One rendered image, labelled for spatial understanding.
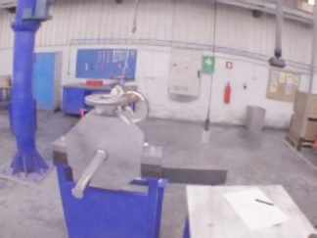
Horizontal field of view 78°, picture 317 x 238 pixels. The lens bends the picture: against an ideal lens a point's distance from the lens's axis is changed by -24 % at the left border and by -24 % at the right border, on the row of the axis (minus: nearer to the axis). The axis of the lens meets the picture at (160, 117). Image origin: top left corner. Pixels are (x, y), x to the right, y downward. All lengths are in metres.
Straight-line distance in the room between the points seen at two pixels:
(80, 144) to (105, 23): 5.69
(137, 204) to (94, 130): 0.57
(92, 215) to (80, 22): 6.15
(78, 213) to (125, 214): 0.37
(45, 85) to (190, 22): 4.45
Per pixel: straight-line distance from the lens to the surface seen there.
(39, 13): 3.23
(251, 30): 7.03
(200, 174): 1.94
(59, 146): 1.60
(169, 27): 6.66
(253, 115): 6.50
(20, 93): 3.26
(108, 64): 6.79
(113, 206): 1.70
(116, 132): 1.42
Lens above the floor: 1.68
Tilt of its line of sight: 14 degrees down
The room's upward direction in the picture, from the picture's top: 5 degrees clockwise
